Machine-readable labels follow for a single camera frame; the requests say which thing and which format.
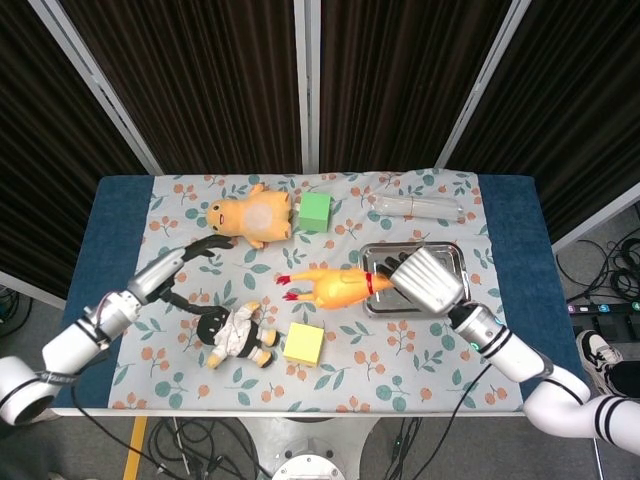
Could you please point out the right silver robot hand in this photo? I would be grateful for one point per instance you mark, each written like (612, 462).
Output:
(425, 282)

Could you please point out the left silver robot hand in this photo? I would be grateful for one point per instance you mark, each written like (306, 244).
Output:
(155, 277)

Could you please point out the orange rubber chicken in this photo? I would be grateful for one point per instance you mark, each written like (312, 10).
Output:
(335, 290)

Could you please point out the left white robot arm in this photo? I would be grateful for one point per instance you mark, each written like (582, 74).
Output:
(65, 345)

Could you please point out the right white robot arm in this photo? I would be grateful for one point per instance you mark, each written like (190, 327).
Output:
(510, 350)

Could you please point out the round white robot base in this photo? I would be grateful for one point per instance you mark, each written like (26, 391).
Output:
(317, 467)

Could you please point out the rectangular metal tray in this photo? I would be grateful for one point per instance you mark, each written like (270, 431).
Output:
(452, 260)

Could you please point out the orange plush bear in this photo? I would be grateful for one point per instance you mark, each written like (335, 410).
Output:
(250, 215)

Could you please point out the blue table mat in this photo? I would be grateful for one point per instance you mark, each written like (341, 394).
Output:
(115, 225)

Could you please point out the clear plastic bottle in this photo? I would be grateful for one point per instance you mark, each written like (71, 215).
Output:
(415, 206)

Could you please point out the floral patterned tablecloth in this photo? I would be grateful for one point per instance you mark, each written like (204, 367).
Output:
(190, 360)

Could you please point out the black-haired doll in white coat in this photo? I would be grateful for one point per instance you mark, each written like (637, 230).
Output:
(232, 335)

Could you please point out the green cube block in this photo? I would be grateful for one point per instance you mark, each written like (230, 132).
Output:
(315, 212)

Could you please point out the yellow cube block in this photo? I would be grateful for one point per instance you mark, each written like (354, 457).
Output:
(304, 345)

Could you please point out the dark ribbed partition panel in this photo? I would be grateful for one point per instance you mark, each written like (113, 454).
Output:
(575, 100)
(400, 75)
(200, 75)
(40, 150)

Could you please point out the yellow floor tape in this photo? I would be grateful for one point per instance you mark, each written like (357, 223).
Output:
(135, 450)

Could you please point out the black power strip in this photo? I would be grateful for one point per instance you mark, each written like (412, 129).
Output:
(605, 308)

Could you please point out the white and black sneaker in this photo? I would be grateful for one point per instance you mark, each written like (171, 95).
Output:
(597, 357)

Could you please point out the grey table pedestal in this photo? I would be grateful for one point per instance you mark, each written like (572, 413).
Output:
(300, 430)

